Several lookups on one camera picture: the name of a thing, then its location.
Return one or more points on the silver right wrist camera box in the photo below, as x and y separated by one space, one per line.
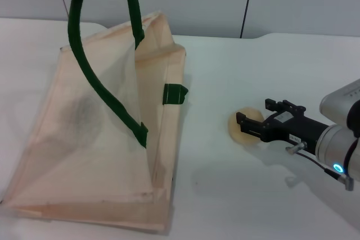
337 96

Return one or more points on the round yellow egg yolk pastry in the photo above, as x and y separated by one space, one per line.
234 136

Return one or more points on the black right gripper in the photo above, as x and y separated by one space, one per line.
298 130

